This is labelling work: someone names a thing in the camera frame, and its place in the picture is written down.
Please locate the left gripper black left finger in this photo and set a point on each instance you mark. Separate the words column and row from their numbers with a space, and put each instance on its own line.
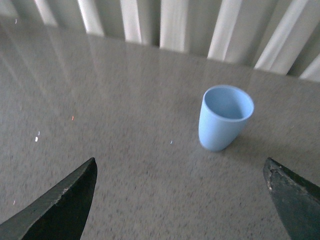
column 59, row 214

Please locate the white pleated curtain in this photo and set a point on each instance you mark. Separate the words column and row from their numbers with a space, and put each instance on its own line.
column 278, row 36

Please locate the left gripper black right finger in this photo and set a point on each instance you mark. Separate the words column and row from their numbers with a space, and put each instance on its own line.
column 297, row 200

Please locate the light blue plastic cup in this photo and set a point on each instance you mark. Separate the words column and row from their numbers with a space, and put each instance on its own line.
column 224, row 112

